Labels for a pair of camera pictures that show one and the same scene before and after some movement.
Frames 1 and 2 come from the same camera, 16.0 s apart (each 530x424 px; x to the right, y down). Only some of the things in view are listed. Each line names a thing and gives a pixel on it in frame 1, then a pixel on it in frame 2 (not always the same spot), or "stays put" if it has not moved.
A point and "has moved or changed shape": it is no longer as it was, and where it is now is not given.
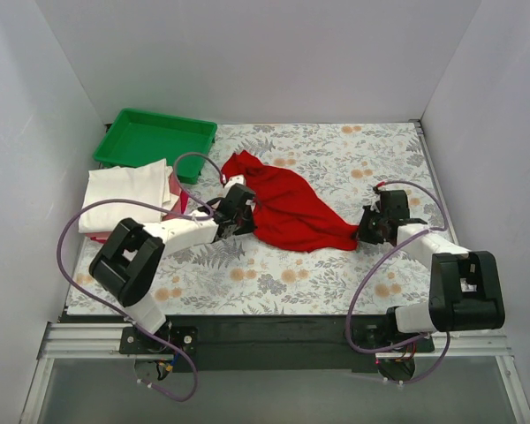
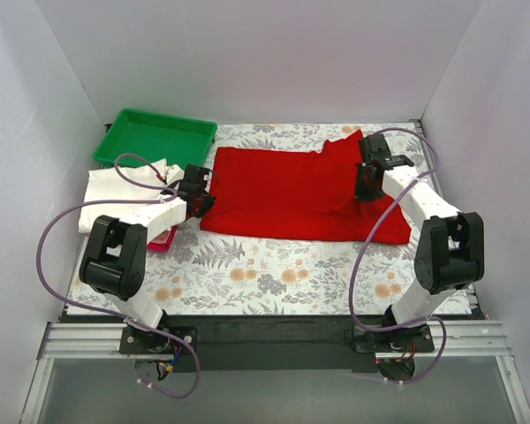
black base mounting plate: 238,344 stays put
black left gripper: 243,219 to 199,191
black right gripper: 370,228 to 367,185
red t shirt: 290,210 has moved or changed shape
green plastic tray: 134,137 stays put
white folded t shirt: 148,184 stays put
